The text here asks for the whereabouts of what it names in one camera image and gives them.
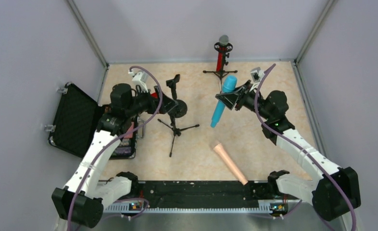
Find blue microphone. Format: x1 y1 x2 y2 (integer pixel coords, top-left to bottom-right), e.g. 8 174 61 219
210 75 237 128

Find black tripod clip mic stand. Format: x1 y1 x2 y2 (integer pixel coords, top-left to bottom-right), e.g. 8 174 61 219
157 112 200 157

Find black shock mount tripod stand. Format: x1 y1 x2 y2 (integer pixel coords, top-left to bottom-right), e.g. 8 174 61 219
202 42 238 87

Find red glitter microphone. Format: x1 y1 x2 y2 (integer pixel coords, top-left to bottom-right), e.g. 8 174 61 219
214 35 229 71

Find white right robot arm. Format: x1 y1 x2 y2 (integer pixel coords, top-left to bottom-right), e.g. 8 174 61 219
215 81 361 224

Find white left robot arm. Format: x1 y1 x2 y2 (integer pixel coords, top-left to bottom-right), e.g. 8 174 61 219
51 83 178 231

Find black round base clamp stand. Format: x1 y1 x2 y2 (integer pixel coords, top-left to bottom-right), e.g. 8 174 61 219
166 74 188 118

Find pink playing card deck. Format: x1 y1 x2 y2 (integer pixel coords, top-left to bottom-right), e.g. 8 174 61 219
124 122 135 139

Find open black carrying case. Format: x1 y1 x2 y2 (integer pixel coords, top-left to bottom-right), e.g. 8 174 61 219
45 82 149 159

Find pink microphone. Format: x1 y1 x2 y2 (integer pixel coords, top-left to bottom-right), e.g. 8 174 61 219
213 143 248 185

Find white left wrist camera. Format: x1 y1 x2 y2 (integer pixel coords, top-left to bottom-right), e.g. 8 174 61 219
128 71 149 92

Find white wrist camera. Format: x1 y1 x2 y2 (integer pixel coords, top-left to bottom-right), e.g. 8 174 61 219
250 67 265 91
128 71 149 92

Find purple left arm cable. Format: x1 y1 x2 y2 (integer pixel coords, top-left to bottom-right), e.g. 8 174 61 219
66 65 164 231

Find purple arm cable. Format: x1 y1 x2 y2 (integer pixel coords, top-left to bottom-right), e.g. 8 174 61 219
66 65 164 231
253 63 357 231

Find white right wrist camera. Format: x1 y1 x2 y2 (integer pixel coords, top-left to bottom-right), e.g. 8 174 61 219
250 67 265 91

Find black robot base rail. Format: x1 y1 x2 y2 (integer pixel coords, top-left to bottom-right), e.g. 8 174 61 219
117 172 296 213

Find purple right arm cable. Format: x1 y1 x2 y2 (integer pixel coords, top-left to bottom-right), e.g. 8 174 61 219
253 63 357 231

